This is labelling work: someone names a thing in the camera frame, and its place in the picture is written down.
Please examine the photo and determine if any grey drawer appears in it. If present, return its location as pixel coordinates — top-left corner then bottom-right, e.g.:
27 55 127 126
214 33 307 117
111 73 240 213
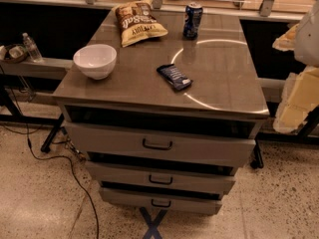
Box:
86 161 235 194
99 187 222 215
65 122 255 167

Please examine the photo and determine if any top grey drawer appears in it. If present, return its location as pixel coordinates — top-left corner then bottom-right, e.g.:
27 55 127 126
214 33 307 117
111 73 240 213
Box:
65 122 255 167

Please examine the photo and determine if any bottom grey drawer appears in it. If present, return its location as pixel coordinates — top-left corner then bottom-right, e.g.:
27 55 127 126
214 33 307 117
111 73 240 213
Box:
99 187 222 215

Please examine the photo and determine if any middle grey drawer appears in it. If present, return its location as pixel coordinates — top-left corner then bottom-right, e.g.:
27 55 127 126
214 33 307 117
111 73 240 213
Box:
86 161 235 194

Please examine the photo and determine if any white ceramic bowl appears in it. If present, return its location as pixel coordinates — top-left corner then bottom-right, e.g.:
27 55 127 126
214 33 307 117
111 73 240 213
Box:
73 44 117 80

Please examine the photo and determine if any clear plastic water bottle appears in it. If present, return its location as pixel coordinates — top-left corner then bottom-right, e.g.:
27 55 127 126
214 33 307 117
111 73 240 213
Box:
22 33 43 63

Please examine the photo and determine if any black floor cable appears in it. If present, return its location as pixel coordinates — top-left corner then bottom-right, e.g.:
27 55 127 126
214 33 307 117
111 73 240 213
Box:
0 67 101 239

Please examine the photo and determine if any blue pepsi soda can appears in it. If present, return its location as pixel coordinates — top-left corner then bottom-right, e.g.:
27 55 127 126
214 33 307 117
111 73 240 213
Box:
182 2 203 40

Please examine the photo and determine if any yellow chip bag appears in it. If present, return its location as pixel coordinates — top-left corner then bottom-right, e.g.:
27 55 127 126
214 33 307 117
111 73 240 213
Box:
112 0 168 47

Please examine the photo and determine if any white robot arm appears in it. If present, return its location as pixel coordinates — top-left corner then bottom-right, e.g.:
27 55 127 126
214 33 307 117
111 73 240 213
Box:
294 0 319 67

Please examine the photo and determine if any yellow foam padding upper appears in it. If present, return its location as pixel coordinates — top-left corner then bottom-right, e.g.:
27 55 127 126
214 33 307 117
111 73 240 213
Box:
272 24 298 52

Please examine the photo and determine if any small dark bowl with items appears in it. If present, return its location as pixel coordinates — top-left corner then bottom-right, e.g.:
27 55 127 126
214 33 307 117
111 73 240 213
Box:
0 45 28 64

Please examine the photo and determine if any grey drawer cabinet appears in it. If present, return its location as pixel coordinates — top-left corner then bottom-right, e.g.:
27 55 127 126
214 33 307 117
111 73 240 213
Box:
54 11 269 202

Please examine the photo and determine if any blue rxbar blueberry wrapper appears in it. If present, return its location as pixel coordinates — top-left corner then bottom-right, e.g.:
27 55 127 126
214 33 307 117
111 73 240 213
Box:
157 64 192 91

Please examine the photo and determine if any grey metal side shelf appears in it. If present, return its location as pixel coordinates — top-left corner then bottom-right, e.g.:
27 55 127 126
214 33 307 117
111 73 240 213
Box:
0 58 73 80

